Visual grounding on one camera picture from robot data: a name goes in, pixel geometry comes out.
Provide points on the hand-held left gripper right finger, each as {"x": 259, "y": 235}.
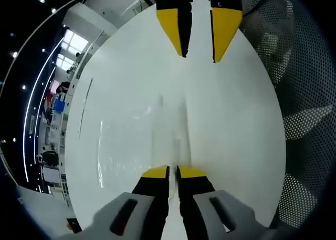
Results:
{"x": 204, "y": 206}

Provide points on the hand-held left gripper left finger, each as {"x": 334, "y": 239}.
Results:
{"x": 141, "y": 206}

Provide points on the transparent food packaging bag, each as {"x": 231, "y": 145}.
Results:
{"x": 136, "y": 150}

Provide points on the black chair with orange tag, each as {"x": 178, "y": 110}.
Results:
{"x": 73, "y": 225}

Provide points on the narrow white pillar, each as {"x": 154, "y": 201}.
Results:
{"x": 86, "y": 19}

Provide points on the wide white pillar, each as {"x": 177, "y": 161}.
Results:
{"x": 42, "y": 208}

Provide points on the grey mesh office chair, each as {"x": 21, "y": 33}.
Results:
{"x": 296, "y": 106}

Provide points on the blue box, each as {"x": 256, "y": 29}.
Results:
{"x": 60, "y": 106}

